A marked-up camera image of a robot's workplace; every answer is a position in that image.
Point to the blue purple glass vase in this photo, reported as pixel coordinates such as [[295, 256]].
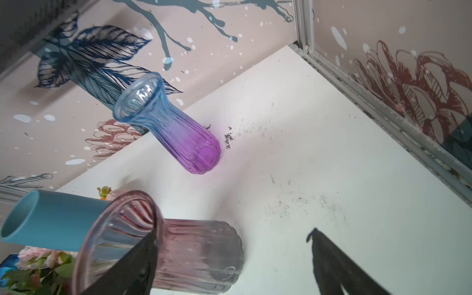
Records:
[[145, 103]]

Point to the pink peony spray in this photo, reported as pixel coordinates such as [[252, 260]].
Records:
[[41, 271]]

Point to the pink grey glass vase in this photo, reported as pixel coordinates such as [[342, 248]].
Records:
[[203, 257]]

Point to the teal ceramic vase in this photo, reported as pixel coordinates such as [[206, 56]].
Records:
[[52, 220]]

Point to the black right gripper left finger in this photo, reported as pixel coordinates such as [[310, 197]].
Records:
[[131, 275]]

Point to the blue artificial rose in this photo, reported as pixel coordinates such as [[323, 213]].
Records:
[[7, 265]]

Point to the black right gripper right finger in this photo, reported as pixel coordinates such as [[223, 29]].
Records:
[[337, 274]]

